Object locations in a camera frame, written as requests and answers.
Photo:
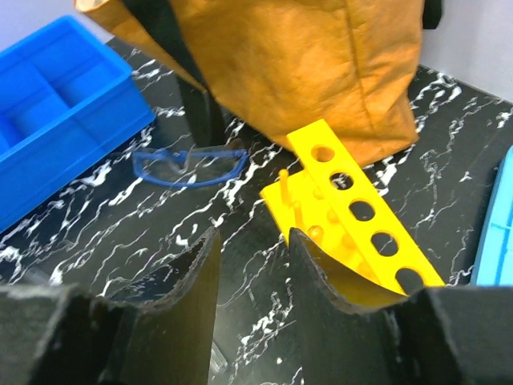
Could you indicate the yellow test tube rack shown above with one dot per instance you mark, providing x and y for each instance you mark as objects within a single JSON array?
[{"x": 337, "y": 207}]

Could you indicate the blue compartment bin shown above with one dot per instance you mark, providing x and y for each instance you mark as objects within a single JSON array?
[{"x": 67, "y": 100}]

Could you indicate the light blue tray lid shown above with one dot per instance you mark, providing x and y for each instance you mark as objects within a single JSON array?
[{"x": 493, "y": 261}]

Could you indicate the brown paper tote bag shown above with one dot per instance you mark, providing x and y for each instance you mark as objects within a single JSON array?
[{"x": 280, "y": 65}]

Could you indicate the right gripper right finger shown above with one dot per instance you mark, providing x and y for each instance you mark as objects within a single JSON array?
[{"x": 368, "y": 335}]

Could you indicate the blue safety glasses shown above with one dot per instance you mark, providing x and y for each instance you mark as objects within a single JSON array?
[{"x": 193, "y": 168}]

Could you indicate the clear test tube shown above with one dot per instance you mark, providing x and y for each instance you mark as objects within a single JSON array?
[{"x": 218, "y": 363}]

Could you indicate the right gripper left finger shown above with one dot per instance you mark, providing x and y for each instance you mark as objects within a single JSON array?
[{"x": 157, "y": 330}]

